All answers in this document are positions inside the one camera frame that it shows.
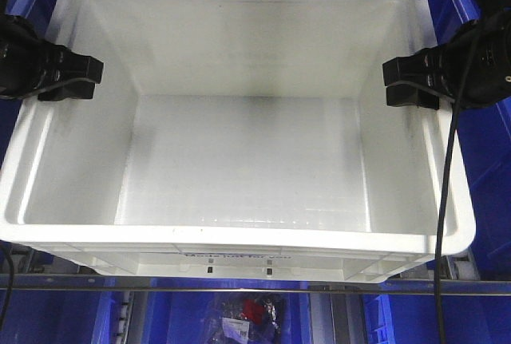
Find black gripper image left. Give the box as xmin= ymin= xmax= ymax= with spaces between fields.
xmin=1 ymin=14 xmax=104 ymax=101

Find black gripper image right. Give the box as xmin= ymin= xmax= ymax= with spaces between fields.
xmin=382 ymin=12 xmax=510 ymax=110

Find white plastic tote bin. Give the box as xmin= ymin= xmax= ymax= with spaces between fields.
xmin=1 ymin=0 xmax=451 ymax=283

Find blue bin left shelf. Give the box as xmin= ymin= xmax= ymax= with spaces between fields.
xmin=1 ymin=0 xmax=50 ymax=162

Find blue bin shelf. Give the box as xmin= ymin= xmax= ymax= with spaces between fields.
xmin=446 ymin=0 xmax=511 ymax=281
xmin=1 ymin=0 xmax=50 ymax=162

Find blue bin right shelf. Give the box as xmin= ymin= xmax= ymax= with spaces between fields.
xmin=446 ymin=0 xmax=511 ymax=281

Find blue bin lower centre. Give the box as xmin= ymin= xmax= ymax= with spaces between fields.
xmin=141 ymin=292 xmax=313 ymax=343

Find bagged parts in lower bin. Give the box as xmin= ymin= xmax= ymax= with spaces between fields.
xmin=205 ymin=293 xmax=286 ymax=343

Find right side white rollers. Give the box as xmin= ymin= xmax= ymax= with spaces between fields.
xmin=447 ymin=255 xmax=480 ymax=281

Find black cable right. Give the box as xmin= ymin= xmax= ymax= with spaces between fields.
xmin=433 ymin=20 xmax=486 ymax=344

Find black cable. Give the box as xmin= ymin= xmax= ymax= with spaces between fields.
xmin=0 ymin=246 xmax=15 ymax=325
xmin=433 ymin=20 xmax=486 ymax=344

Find black cable left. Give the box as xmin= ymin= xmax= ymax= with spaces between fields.
xmin=0 ymin=246 xmax=15 ymax=325

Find metal shelf front rail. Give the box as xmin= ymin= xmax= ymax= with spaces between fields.
xmin=0 ymin=274 xmax=511 ymax=295

